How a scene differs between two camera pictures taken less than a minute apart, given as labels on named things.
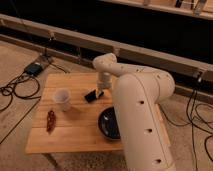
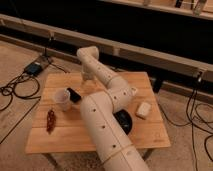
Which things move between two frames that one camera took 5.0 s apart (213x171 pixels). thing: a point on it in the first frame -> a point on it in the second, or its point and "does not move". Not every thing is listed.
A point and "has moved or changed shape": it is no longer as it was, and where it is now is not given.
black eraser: (90, 97) has moved or changed shape
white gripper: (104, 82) -> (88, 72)
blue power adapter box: (33, 69) does not move
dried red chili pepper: (51, 121) does not move
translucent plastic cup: (62, 98) does not move
